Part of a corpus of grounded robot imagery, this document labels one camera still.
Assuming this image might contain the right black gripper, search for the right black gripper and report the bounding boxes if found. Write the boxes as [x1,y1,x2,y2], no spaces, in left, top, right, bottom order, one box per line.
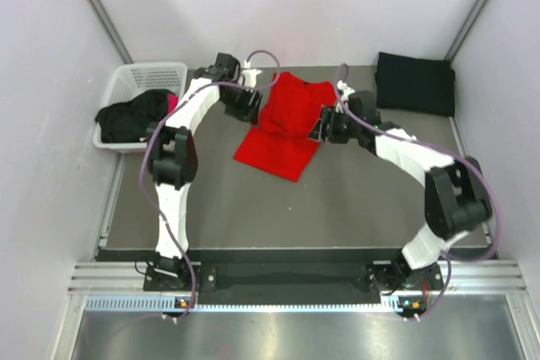
[307,107,361,146]

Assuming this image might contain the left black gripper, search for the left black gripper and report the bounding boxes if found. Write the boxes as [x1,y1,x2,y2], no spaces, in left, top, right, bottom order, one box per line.
[219,83,262,127]

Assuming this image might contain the red t shirt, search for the red t shirt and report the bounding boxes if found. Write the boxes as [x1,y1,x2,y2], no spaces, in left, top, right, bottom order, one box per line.
[234,72,336,182]

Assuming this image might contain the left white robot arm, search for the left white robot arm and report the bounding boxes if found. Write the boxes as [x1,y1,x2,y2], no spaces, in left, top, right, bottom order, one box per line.
[143,53,262,291]

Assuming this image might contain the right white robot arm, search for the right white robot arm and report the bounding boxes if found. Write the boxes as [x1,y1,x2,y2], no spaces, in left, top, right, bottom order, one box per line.
[308,82,493,294]

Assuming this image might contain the pink garment in basket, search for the pink garment in basket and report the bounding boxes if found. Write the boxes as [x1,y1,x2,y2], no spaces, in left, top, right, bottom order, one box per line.
[167,93,179,114]

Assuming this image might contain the folded black t shirt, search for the folded black t shirt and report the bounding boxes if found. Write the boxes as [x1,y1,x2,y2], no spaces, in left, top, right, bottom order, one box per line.
[375,52,456,117]

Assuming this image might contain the white plastic laundry basket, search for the white plastic laundry basket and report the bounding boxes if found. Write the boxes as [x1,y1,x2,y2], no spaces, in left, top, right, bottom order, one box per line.
[93,62,187,153]

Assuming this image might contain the black t shirt in basket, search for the black t shirt in basket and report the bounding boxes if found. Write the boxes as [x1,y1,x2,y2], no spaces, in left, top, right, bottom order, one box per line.
[94,89,173,143]

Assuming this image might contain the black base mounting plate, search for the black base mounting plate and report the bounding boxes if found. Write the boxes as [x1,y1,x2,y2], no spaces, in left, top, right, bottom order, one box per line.
[142,261,447,304]

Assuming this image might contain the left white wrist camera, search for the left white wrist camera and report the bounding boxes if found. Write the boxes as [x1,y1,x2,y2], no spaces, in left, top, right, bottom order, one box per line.
[238,60,262,89]

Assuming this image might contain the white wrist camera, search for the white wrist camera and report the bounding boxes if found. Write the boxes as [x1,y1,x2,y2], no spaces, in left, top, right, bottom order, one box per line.
[238,60,262,89]
[336,80,355,112]

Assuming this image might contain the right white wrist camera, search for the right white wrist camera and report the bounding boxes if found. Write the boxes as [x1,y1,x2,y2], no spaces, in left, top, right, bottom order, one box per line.
[336,80,355,112]

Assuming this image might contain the aluminium frame rail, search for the aluminium frame rail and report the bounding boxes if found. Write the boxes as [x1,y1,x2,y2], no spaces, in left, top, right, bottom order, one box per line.
[67,261,527,295]

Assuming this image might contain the grey slotted cable duct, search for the grey slotted cable duct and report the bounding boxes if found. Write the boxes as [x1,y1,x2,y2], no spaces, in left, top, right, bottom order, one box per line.
[84,294,427,314]

